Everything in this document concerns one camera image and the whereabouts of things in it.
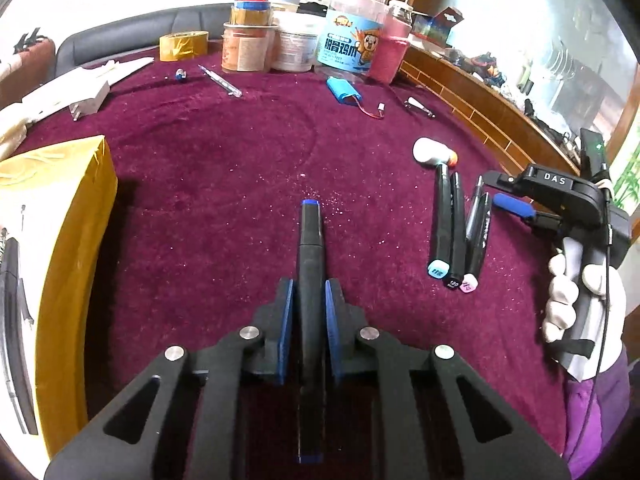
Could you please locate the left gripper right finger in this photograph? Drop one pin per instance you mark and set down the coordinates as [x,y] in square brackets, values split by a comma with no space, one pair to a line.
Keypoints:
[433,416]

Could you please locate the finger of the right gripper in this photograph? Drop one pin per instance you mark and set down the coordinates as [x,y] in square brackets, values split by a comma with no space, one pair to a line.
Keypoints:
[512,205]

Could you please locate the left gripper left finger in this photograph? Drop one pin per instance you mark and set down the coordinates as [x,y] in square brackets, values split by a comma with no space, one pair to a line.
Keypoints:
[177,419]

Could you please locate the thin translucent gel pen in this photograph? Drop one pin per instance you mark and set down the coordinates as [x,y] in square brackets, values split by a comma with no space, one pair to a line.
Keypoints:
[474,212]

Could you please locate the black marker pink cap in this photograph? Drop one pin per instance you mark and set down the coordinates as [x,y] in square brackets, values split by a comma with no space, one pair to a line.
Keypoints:
[477,245]

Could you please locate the black marker blue cap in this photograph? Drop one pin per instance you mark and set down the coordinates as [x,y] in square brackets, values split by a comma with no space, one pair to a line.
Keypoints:
[310,303]

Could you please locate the white bottle orange cap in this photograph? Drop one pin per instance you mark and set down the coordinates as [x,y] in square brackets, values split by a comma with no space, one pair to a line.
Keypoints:
[429,152]

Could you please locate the clear capped black gel pen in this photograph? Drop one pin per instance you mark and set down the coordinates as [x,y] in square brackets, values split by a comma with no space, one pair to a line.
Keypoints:
[14,312]

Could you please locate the yellow taped white tray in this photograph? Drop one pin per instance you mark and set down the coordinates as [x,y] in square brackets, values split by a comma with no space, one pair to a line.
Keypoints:
[56,201]

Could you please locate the thick black marker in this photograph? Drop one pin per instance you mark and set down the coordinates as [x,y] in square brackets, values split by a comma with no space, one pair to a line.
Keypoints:
[455,275]

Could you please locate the black marker white tip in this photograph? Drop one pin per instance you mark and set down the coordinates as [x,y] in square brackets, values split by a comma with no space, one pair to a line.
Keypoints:
[439,263]

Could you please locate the purple sleeve forearm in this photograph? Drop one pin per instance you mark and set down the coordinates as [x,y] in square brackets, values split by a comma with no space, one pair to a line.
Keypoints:
[609,407]

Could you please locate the white gloved right hand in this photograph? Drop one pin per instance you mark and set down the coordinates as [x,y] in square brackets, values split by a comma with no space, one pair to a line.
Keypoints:
[585,314]

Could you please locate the wooden brick pattern cabinet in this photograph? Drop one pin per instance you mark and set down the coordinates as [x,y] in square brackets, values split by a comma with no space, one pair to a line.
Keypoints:
[513,138]

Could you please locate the colourful carton box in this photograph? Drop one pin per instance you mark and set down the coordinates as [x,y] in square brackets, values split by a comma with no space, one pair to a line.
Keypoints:
[436,28]

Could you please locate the pink knitted thermos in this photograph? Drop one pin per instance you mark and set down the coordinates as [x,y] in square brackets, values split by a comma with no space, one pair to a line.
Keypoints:
[393,42]

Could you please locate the blue battery pack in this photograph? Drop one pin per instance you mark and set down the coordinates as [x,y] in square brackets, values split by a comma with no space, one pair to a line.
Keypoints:
[343,91]

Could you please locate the blue cartoon snack jar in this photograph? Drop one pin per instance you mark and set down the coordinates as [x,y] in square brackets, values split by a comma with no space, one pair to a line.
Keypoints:
[350,34]

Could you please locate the maroon velvet tablecloth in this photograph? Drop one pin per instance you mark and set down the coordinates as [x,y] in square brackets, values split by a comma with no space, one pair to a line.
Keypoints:
[205,225]

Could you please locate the white label jar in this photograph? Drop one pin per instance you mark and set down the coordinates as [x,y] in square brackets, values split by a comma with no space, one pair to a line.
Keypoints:
[296,41]

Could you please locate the orange label plastic jar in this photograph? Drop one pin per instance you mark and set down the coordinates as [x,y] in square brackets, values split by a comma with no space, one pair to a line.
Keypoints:
[247,48]

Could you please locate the bagged round cakes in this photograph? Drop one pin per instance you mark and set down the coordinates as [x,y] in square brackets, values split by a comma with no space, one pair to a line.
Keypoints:
[13,128]

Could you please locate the red lid jar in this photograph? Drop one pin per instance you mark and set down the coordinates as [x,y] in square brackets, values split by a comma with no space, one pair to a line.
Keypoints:
[251,13]

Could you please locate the white power adapter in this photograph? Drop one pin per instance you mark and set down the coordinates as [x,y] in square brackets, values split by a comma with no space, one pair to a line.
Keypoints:
[90,102]

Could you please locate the white papers stack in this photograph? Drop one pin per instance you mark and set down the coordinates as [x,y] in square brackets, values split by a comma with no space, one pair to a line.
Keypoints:
[79,85]

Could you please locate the yellow tape roll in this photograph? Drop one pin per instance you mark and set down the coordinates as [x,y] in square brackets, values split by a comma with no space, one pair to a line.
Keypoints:
[183,45]

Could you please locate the brown armchair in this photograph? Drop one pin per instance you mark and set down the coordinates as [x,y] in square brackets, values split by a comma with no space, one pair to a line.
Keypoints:
[23,72]

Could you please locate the black leather sofa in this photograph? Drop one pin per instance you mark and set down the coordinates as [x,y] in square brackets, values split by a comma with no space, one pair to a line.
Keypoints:
[137,33]

